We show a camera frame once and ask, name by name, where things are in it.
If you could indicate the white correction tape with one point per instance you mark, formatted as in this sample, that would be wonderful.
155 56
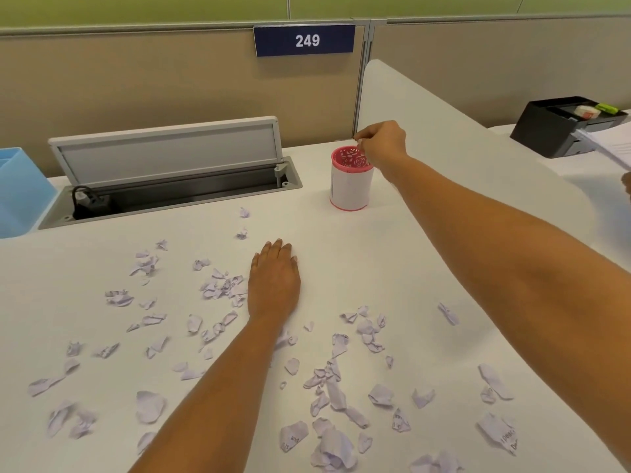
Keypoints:
586 112

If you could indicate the white side divider panel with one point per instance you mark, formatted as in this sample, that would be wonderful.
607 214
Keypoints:
468 157

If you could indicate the beige partition panel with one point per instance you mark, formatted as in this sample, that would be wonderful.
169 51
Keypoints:
123 88
468 63

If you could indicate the person's left forearm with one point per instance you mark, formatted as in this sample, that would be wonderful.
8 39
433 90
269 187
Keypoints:
217 403

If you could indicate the grey partition post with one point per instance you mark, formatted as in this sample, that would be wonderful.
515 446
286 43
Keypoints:
367 78

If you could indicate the person's right forearm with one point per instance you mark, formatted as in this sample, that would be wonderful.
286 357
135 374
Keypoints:
517 270

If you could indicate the pink and white cup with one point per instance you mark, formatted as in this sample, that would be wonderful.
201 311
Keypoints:
350 189

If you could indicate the green highlighter pen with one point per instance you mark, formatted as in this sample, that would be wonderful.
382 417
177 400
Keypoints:
607 108

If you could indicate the person's left hand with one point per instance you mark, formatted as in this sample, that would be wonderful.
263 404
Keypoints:
273 285

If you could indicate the blue number sign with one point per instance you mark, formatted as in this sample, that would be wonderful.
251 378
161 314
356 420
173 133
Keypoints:
271 40

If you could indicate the person's right hand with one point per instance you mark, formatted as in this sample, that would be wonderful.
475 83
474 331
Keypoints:
387 147

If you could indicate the black desk organizer box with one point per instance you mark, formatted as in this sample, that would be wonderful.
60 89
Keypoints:
540 128

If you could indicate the blue desk organizer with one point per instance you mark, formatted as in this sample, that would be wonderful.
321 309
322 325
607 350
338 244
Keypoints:
24 197

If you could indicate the heap of paper scraps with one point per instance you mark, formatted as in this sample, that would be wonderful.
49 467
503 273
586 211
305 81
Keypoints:
337 445

